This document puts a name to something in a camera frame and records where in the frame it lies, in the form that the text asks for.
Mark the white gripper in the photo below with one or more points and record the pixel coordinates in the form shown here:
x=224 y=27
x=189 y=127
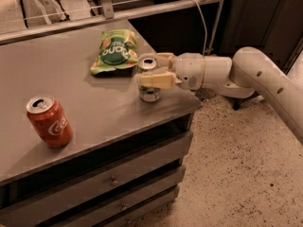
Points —
x=188 y=69

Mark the green chip bag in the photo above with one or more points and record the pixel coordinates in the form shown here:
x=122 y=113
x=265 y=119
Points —
x=117 y=51

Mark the grey metal railing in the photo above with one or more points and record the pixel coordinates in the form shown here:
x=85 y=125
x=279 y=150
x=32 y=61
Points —
x=24 y=19

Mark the red coca-cola can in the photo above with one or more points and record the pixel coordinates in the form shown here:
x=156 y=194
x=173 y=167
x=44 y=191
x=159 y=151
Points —
x=49 y=120

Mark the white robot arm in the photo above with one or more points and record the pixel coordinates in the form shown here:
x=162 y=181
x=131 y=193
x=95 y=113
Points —
x=248 y=71

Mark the silver green 7up can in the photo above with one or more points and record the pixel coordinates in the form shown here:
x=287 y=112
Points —
x=147 y=91

